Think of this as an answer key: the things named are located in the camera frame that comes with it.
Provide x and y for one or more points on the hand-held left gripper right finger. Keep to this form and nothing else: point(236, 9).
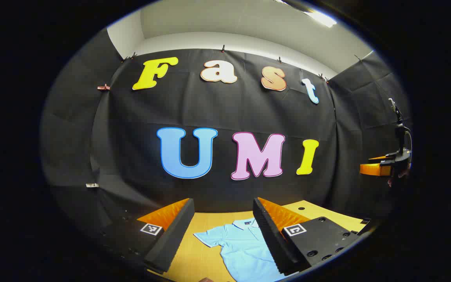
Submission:
point(270, 239)

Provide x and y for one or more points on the black backdrop cloth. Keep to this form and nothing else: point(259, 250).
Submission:
point(131, 117)

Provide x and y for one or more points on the ceiling light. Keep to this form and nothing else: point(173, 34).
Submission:
point(323, 18)

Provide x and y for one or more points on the light blue T-shirt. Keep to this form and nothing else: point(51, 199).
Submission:
point(241, 246)

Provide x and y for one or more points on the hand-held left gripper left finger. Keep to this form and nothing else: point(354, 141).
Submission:
point(174, 239)

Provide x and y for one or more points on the red cloth clamp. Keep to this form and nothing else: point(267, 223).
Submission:
point(103, 87)

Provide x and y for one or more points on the silver cloth clip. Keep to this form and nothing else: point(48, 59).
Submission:
point(91, 185)

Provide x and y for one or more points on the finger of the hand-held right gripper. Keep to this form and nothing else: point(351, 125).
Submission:
point(372, 169)

